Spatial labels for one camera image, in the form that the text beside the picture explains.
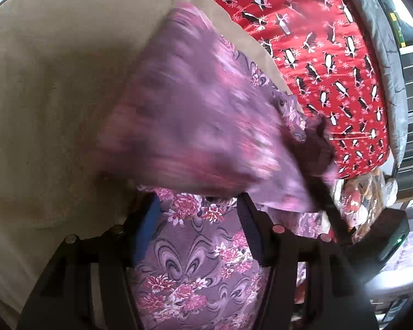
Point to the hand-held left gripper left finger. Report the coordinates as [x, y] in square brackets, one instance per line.
[146, 227]

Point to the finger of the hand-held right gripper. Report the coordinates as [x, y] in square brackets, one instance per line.
[327, 199]

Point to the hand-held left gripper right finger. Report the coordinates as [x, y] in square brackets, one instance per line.
[249, 227]

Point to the purple floral cloth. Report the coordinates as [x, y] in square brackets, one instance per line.
[192, 110]

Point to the clear plastic bag of toys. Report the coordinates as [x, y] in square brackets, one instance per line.
[361, 196]

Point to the red penguin-print blanket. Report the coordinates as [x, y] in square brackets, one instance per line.
[313, 41]

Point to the beige fleece blanket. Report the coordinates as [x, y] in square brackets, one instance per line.
[55, 92]

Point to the grey quilt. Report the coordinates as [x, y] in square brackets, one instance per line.
[382, 41]

